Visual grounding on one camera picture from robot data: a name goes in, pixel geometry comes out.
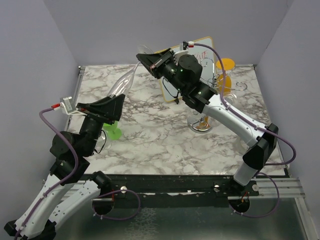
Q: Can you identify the orange plastic wine glass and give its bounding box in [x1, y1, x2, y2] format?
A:
[216, 58, 236, 96]

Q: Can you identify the black front mounting rail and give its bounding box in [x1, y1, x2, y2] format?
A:
[109, 174, 259, 209]

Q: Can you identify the clear wine glass front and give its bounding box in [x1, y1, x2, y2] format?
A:
[107, 61, 141, 98]

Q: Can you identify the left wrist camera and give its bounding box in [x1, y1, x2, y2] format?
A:
[51, 96, 87, 116]

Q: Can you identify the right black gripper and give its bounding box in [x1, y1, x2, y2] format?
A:
[136, 48, 186, 95]

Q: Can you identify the green plastic wine glass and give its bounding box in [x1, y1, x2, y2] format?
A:
[103, 121, 122, 141]

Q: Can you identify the small whiteboard yellow frame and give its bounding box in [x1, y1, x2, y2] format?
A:
[159, 46, 216, 103]

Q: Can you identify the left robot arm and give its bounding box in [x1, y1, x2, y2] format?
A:
[4, 93, 125, 240]

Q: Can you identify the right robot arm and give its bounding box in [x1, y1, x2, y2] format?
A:
[136, 48, 279, 196]

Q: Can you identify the purple cable loop right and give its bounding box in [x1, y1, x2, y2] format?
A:
[227, 172, 281, 218]

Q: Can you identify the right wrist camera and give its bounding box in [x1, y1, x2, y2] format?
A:
[174, 41, 195, 57]

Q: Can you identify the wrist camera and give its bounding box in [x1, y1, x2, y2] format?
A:
[51, 96, 87, 116]
[174, 41, 195, 57]

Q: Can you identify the purple cable loop left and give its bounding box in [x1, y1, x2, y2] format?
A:
[92, 188, 141, 221]

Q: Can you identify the purple cable loop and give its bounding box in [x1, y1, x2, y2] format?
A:
[227, 172, 281, 218]
[92, 188, 141, 221]

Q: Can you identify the clear wine glass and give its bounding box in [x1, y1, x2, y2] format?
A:
[107, 61, 141, 98]
[95, 130, 112, 153]
[223, 92, 238, 106]

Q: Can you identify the chrome wine glass rack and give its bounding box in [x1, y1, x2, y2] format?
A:
[187, 59, 251, 134]

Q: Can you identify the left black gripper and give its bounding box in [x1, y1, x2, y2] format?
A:
[77, 93, 126, 156]

